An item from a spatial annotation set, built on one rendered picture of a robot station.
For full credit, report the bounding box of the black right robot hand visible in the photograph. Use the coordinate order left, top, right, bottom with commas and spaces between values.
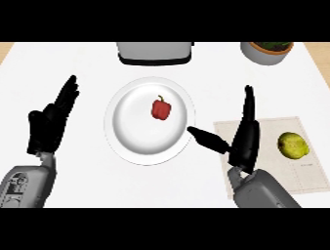
185, 84, 261, 175

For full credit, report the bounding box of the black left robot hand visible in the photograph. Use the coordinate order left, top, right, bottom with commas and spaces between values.
26, 74, 82, 156

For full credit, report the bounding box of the beige placemat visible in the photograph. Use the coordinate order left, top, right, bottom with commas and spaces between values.
211, 115, 330, 200

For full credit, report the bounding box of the red bell pepper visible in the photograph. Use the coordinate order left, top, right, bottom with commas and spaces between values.
151, 95, 172, 121

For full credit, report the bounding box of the white round plate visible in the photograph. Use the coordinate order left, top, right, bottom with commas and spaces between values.
102, 76, 197, 166

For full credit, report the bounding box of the grey plant pot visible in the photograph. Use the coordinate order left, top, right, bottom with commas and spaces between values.
238, 42, 295, 66

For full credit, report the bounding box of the grey and black appliance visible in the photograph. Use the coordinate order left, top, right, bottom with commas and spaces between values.
114, 42, 194, 66

